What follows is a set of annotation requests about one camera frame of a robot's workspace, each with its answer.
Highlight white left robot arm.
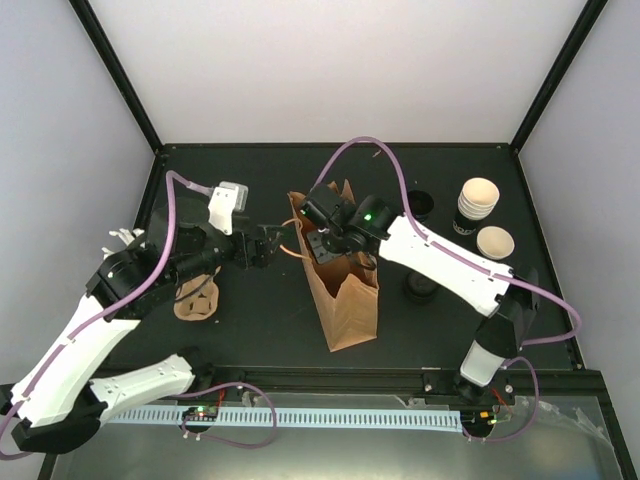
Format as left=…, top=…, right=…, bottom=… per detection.
left=1, top=198, right=287, bottom=455

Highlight small circuit board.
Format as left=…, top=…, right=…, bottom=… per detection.
left=182, top=406, right=219, bottom=422
left=461, top=409, right=513, bottom=427

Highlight black frame post right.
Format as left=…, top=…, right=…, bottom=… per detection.
left=509, top=0, right=608, bottom=154

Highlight black frame post left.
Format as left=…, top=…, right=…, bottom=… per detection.
left=68, top=0, right=163, bottom=153

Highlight brown cardboard cup carrier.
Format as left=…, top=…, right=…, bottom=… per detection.
left=173, top=275, right=220, bottom=322

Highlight white wooden stirrers in glass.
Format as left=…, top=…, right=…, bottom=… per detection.
left=101, top=228, right=145, bottom=259

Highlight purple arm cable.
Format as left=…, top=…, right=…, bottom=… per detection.
left=0, top=170, right=221, bottom=459
left=317, top=135, right=584, bottom=361

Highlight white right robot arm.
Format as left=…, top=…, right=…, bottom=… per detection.
left=293, top=184, right=540, bottom=405

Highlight left small circuit board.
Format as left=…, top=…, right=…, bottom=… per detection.
left=182, top=406, right=219, bottom=422

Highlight brown paper bag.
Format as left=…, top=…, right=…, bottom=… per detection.
left=288, top=191, right=379, bottom=352

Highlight white slotted cable duct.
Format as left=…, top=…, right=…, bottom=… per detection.
left=111, top=405, right=462, bottom=433

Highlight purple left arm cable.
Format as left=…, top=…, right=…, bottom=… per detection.
left=0, top=170, right=221, bottom=459

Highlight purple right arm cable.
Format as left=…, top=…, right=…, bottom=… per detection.
left=317, top=135, right=584, bottom=361

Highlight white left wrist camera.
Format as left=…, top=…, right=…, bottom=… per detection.
left=208, top=181, right=249, bottom=235

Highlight right small circuit board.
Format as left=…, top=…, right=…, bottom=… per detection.
left=461, top=409, right=513, bottom=427

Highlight single black paper cup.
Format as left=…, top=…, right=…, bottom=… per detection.
left=476, top=226, right=515, bottom=260

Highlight black frame post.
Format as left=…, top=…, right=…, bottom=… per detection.
left=68, top=0, right=163, bottom=153
left=509, top=0, right=608, bottom=154

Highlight black front aluminium rail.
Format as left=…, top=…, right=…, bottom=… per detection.
left=189, top=364, right=606, bottom=405

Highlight black cup with coffee beans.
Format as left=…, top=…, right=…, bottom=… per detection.
left=407, top=190, right=435, bottom=224

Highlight stack of black paper cups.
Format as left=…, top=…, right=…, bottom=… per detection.
left=452, top=177, right=500, bottom=236

